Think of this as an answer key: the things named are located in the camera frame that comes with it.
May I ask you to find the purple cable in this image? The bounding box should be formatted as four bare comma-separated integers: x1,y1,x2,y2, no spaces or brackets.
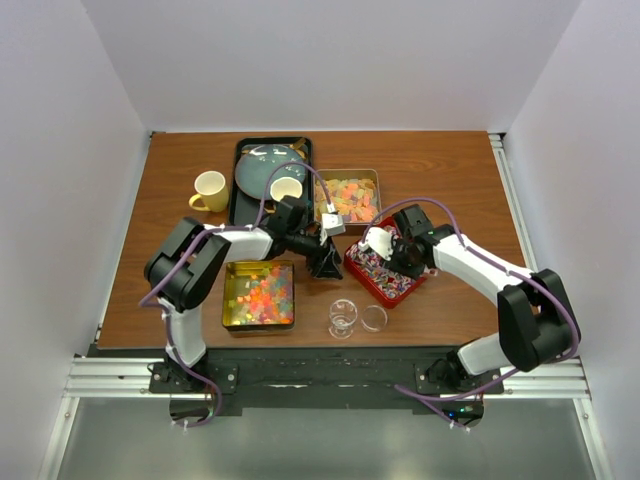
137,161,337,426
361,197,582,426

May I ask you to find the dark green cup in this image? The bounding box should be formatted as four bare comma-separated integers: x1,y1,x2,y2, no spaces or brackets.
267,177,304,213

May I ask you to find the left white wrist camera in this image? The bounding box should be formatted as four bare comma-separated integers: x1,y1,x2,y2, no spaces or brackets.
321,213,346,239

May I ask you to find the clear glass lid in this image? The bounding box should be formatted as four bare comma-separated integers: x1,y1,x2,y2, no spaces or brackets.
361,305,388,333

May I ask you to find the gold tin of star candies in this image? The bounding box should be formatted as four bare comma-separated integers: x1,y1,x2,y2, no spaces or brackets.
221,261,295,334

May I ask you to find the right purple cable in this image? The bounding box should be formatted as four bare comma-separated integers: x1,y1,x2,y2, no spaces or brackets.
361,197,582,426

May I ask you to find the dark teal plate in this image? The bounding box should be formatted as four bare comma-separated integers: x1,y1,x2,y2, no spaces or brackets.
234,144,307,200

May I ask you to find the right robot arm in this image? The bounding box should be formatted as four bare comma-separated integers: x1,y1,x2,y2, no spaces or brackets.
388,204,581,393

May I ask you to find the black tray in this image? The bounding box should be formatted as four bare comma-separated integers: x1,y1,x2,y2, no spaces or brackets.
228,136,313,225

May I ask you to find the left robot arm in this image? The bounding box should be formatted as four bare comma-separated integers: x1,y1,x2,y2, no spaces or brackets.
139,195,346,393

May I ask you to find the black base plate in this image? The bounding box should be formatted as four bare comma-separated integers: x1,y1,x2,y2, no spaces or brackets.
147,347,504,420

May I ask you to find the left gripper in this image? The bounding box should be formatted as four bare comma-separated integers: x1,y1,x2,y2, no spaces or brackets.
286,228,342,279

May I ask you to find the glass goblet jar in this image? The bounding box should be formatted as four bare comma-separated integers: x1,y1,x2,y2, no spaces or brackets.
329,299,358,339

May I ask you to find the yellow mug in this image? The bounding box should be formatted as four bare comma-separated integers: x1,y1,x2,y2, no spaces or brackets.
188,171,229,213

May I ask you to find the silver tin of gummies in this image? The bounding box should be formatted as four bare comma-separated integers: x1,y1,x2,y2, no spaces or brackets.
318,169,381,226

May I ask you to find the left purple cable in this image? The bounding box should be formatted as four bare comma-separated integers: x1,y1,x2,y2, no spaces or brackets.
137,161,337,426

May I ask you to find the red tin of lollipops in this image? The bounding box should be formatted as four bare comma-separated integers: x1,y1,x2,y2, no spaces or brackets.
344,217,427,309

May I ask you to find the aluminium frame rail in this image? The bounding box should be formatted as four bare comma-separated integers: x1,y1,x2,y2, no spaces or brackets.
40,133,610,479

